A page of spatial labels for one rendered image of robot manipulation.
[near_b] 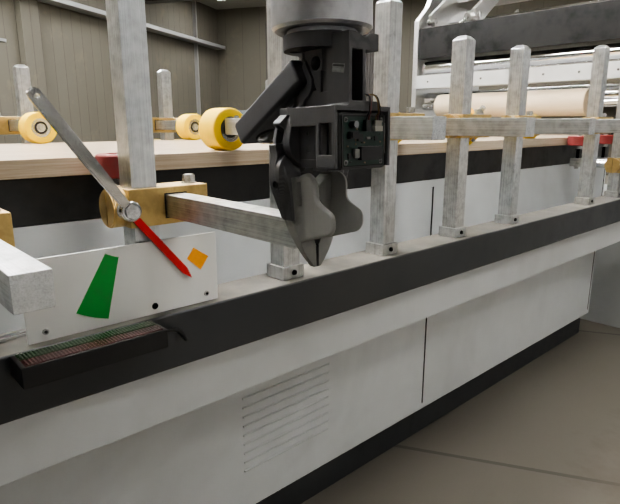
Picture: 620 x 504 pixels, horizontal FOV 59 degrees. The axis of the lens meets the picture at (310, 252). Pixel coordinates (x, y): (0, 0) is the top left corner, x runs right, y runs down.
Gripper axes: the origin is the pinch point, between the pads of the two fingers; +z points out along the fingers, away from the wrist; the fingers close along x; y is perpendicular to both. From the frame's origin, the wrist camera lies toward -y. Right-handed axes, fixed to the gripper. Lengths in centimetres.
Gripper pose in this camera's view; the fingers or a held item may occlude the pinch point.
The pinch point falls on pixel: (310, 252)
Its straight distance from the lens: 54.3
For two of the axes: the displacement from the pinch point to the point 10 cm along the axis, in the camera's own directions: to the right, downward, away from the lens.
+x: 7.4, -1.5, 6.5
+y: 6.7, 1.4, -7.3
